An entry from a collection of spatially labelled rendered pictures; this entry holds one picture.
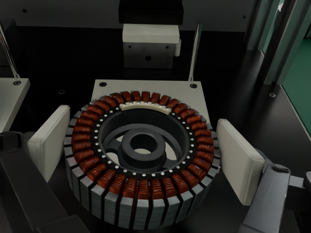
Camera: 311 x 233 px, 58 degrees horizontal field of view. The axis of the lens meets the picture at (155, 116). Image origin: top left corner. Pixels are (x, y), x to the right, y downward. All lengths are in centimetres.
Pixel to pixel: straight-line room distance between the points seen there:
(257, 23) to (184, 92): 19
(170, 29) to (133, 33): 4
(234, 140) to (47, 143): 11
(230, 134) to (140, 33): 16
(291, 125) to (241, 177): 24
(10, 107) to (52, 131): 23
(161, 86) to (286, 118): 17
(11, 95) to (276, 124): 34
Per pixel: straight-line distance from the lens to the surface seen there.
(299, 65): 57
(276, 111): 41
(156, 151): 20
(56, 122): 18
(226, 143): 20
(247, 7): 57
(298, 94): 50
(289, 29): 42
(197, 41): 37
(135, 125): 24
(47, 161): 17
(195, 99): 38
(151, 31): 31
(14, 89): 42
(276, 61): 44
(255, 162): 16
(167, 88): 39
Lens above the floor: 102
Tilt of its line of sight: 44 degrees down
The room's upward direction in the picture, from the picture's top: 3 degrees clockwise
